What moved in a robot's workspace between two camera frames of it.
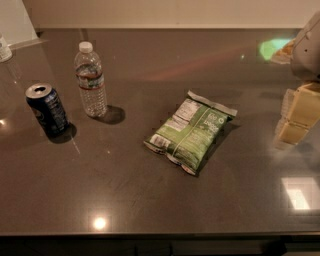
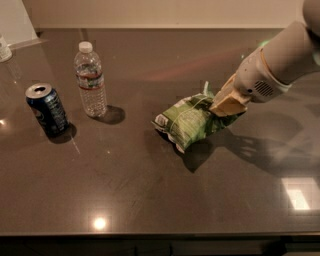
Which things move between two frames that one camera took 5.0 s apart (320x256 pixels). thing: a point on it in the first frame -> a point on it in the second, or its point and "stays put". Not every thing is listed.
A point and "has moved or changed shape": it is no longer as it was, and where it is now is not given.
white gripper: [307, 53] -> [255, 79]
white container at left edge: [5, 52] stays put
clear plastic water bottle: [88, 67] stays put
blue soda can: [46, 104] stays put
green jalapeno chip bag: [194, 132] has moved or changed shape
